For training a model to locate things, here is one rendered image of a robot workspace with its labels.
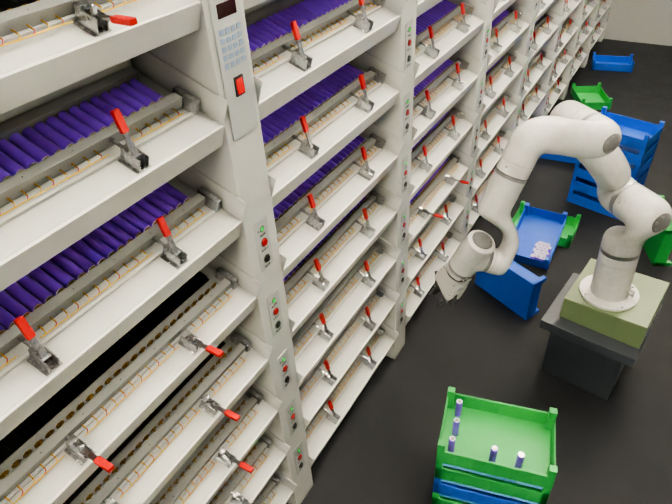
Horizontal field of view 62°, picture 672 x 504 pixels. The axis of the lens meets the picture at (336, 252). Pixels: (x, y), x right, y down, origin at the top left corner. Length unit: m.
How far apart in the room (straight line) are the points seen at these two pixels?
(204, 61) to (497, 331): 1.79
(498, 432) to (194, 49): 1.28
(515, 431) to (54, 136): 1.38
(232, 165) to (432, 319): 1.58
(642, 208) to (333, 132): 0.96
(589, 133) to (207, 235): 0.98
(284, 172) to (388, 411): 1.17
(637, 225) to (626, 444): 0.78
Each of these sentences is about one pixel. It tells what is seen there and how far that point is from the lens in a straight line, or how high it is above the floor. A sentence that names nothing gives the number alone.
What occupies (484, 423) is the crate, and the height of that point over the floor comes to 0.32.
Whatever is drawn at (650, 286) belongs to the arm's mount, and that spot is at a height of 0.38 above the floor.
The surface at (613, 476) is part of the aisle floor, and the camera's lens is 2.14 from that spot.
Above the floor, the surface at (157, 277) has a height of 1.12.
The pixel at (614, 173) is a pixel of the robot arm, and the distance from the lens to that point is 1.75.
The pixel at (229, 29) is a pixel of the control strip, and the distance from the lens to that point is 0.98.
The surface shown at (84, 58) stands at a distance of 0.81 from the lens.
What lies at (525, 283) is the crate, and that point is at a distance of 2.41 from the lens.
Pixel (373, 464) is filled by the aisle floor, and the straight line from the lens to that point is 2.01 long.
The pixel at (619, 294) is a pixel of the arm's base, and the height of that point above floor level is 0.42.
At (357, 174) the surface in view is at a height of 0.93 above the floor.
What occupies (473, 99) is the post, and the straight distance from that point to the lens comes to 2.34.
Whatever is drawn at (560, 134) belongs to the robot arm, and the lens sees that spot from 1.55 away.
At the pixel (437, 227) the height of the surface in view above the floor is 0.33.
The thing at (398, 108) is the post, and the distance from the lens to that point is 1.64.
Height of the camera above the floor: 1.73
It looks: 38 degrees down
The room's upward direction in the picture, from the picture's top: 4 degrees counter-clockwise
